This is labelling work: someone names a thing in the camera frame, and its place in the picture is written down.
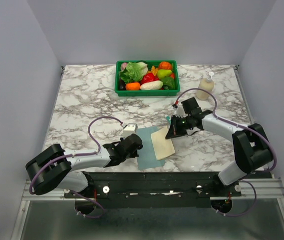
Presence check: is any green lettuce toy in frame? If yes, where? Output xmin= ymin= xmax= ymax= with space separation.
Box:
xmin=119 ymin=62 xmax=148 ymax=84

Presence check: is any white radish toy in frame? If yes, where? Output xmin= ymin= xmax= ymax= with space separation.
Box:
xmin=140 ymin=80 xmax=163 ymax=91

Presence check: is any beige pump bottle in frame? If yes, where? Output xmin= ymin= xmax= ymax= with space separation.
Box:
xmin=196 ymin=71 xmax=215 ymax=101

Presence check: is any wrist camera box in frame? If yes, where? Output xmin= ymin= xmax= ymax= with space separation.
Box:
xmin=122 ymin=123 xmax=138 ymax=138
xmin=175 ymin=106 xmax=187 ymax=118

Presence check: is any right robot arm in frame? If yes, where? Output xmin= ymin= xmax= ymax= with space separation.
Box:
xmin=165 ymin=97 xmax=274 ymax=196

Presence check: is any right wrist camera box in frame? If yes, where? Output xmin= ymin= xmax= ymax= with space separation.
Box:
xmin=175 ymin=106 xmax=187 ymax=118

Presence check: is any orange carrot toy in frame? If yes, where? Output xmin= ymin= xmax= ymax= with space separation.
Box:
xmin=125 ymin=82 xmax=140 ymax=91

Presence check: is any orange pumpkin toy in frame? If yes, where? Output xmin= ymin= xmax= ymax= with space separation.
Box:
xmin=158 ymin=61 xmax=173 ymax=70

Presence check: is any green pear toy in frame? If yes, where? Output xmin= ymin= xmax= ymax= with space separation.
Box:
xmin=156 ymin=69 xmax=172 ymax=80

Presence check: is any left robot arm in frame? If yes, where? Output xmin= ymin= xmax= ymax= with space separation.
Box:
xmin=25 ymin=133 xmax=143 ymax=196

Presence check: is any green pepper toy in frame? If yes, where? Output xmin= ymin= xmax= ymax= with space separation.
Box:
xmin=161 ymin=76 xmax=176 ymax=90

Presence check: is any green plastic crate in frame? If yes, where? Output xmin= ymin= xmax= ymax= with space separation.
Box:
xmin=114 ymin=60 xmax=180 ymax=97

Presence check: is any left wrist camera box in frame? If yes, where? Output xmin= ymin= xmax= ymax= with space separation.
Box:
xmin=122 ymin=123 xmax=138 ymax=138

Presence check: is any green glue stick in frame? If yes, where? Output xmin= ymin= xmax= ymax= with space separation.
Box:
xmin=165 ymin=115 xmax=171 ymax=124

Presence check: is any red pepper toy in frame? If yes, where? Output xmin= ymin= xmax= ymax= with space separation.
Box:
xmin=140 ymin=72 xmax=159 ymax=85

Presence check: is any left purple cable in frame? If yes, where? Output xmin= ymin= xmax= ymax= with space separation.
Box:
xmin=29 ymin=116 xmax=125 ymax=219

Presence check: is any blue-grey envelope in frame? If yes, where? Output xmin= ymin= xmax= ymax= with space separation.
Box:
xmin=136 ymin=126 xmax=165 ymax=171

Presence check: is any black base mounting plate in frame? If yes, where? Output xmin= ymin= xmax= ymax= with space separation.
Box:
xmin=55 ymin=172 xmax=241 ymax=209

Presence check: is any aluminium frame rail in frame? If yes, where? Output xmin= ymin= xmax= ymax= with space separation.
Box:
xmin=21 ymin=180 xmax=65 ymax=201

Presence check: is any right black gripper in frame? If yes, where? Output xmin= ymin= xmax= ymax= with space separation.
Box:
xmin=165 ymin=114 xmax=192 ymax=140

